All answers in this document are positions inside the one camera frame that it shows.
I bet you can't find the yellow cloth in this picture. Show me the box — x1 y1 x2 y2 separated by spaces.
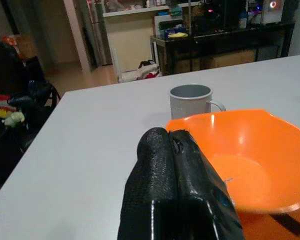
167 32 188 40

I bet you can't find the brown cardboard box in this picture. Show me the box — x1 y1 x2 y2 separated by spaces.
212 49 257 69

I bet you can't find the blue box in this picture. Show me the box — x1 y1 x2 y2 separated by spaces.
159 20 185 39

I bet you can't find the red and white clothes pile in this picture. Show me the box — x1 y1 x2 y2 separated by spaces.
136 59 163 81

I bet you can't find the silver fridge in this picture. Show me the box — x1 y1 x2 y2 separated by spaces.
88 0 113 68

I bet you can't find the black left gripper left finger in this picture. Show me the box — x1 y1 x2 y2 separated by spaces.
117 127 178 240

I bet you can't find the black desk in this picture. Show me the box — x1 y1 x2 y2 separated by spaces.
149 21 296 76

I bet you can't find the orange packet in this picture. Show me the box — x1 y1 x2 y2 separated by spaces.
2 34 37 58

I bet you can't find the grey metal mug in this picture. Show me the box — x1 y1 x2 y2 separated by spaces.
168 84 227 120

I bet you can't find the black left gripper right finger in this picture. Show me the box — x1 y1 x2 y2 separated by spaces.
169 128 246 240

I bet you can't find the white counter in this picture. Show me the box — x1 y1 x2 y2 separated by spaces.
102 4 171 83

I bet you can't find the orange plastic bowl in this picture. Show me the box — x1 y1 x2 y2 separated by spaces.
165 108 300 240

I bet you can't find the colourful toy pile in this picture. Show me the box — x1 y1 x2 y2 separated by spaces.
0 93 26 127

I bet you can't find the white computer case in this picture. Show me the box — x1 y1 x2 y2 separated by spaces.
261 0 283 25

